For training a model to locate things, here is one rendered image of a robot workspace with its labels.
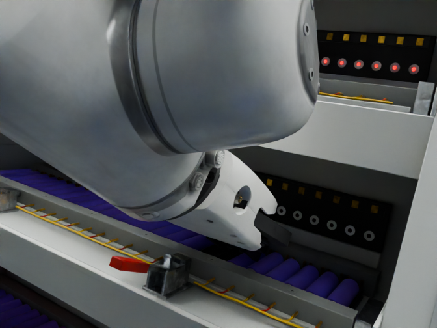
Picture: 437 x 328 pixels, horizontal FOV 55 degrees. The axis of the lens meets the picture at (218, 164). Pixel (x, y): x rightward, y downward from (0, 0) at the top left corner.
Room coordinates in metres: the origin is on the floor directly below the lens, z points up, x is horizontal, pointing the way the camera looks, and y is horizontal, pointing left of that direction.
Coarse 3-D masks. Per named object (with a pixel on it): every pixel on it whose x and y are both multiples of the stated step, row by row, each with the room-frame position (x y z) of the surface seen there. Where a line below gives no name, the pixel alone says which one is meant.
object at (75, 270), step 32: (0, 160) 0.68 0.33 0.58; (32, 160) 0.73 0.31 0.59; (0, 224) 0.48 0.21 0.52; (32, 224) 0.50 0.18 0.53; (0, 256) 0.48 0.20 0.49; (32, 256) 0.45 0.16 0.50; (64, 256) 0.43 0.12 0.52; (96, 256) 0.44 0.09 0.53; (352, 256) 0.46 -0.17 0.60; (64, 288) 0.43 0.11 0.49; (96, 288) 0.40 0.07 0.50; (128, 288) 0.38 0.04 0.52; (192, 288) 0.40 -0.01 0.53; (128, 320) 0.39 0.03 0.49; (160, 320) 0.37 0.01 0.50; (192, 320) 0.35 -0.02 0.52; (224, 320) 0.35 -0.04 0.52; (256, 320) 0.36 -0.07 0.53
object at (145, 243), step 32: (32, 192) 0.54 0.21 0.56; (96, 224) 0.48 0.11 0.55; (128, 224) 0.47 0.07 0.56; (160, 256) 0.43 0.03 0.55; (192, 256) 0.41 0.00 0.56; (256, 288) 0.38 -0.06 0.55; (288, 288) 0.37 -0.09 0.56; (288, 320) 0.35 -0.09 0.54; (320, 320) 0.35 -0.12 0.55; (352, 320) 0.33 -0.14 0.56
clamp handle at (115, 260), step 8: (112, 256) 0.33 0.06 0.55; (168, 256) 0.38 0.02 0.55; (112, 264) 0.32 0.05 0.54; (120, 264) 0.32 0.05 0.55; (128, 264) 0.33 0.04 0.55; (136, 264) 0.33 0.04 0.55; (144, 264) 0.34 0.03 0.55; (152, 264) 0.37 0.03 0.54; (168, 264) 0.38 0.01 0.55; (136, 272) 0.34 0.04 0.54; (144, 272) 0.35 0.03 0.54; (160, 272) 0.37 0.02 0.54
